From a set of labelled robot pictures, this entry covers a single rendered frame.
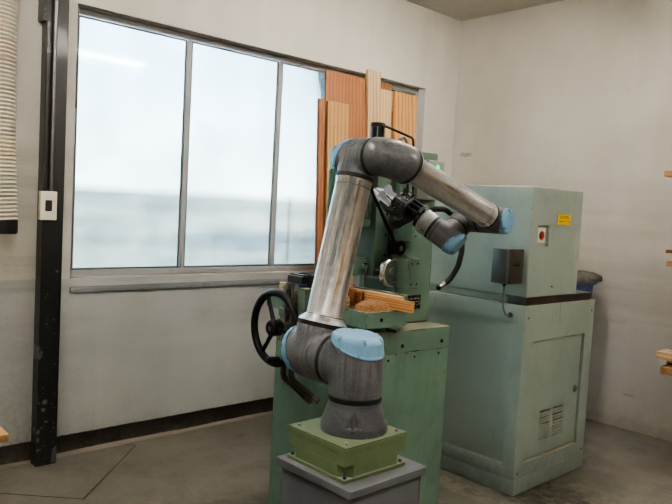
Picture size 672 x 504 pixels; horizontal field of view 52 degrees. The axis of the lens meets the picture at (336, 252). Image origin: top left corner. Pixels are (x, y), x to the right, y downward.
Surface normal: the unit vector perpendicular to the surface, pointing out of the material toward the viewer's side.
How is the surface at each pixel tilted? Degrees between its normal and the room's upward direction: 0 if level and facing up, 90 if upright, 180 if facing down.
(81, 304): 90
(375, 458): 90
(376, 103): 86
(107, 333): 90
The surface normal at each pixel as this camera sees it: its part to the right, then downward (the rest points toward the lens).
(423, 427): 0.66, 0.08
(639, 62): -0.73, 0.00
